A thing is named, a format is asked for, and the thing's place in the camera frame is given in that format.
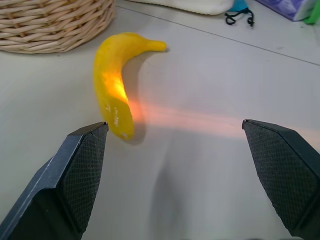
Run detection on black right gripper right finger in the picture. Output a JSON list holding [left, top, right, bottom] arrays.
[[241, 119, 320, 240]]

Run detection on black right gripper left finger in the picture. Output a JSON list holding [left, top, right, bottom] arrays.
[[0, 121, 110, 240]]

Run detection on woven wicker basket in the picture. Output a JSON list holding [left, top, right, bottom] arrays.
[[0, 0, 117, 54]]

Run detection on yellow banana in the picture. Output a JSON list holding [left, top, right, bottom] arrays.
[[93, 31, 168, 141]]

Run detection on green plastic object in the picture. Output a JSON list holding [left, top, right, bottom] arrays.
[[302, 0, 320, 26]]

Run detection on purple and white tissue box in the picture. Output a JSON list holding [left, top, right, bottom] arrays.
[[255, 0, 318, 23]]

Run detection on white cloth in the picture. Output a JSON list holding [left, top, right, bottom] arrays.
[[139, 0, 234, 16]]

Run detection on teal pouch with black drawstring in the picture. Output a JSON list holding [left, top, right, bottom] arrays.
[[224, 0, 256, 27]]

